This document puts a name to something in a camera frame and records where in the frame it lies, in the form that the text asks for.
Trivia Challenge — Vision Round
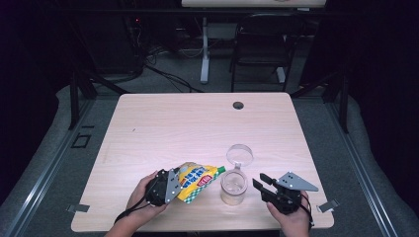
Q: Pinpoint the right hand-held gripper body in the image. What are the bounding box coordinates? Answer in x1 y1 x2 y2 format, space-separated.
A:
261 171 320 215

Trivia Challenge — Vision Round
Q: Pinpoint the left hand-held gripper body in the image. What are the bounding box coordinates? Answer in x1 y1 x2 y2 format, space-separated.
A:
144 168 183 207

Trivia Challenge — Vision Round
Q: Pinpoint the clear glass jar with handle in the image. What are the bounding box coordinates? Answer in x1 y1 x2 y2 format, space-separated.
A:
219 163 249 207

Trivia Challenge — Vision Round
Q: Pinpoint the clear round jar lid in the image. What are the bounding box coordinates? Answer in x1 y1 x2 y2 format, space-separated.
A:
225 143 255 168

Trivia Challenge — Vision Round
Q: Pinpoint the yellow spout pouch green cap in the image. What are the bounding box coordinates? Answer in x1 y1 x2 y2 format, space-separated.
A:
176 161 227 204

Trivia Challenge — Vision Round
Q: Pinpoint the person's left hand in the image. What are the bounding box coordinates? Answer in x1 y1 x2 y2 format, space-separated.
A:
126 170 169 225

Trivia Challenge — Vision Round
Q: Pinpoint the person's right hand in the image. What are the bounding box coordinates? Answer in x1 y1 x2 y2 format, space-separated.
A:
266 191 312 237

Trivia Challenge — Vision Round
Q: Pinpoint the grey tape piece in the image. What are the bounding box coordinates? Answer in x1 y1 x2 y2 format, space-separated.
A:
66 203 91 213
316 198 340 214

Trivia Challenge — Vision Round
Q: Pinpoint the short white desk foot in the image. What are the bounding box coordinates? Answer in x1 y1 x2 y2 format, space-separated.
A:
276 65 287 84

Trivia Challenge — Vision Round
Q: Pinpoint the white desk leg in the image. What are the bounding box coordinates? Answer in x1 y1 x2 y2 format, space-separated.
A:
200 17 210 85

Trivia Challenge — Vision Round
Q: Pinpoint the black folding chair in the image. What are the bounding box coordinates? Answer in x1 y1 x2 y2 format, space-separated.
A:
229 13 305 93

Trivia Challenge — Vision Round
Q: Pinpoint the black equipment box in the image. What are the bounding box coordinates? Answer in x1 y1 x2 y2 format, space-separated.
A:
78 16 139 74

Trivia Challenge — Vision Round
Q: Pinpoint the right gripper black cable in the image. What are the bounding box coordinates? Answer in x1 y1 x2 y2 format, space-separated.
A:
300 193 316 229

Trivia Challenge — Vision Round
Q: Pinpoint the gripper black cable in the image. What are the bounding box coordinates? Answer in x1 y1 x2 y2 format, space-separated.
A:
113 187 156 225
300 193 316 229

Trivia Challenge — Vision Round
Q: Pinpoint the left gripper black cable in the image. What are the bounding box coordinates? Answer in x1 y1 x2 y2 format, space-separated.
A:
113 187 156 225

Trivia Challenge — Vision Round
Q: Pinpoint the aluminium floor rail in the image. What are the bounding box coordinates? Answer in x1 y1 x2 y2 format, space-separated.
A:
324 98 399 237
6 98 97 237

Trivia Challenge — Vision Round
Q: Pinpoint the black metal frame stand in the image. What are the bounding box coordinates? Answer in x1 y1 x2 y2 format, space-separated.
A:
290 72 350 134
68 70 129 130

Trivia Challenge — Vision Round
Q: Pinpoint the black floor cable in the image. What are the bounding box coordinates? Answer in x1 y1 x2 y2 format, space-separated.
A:
144 63 204 94

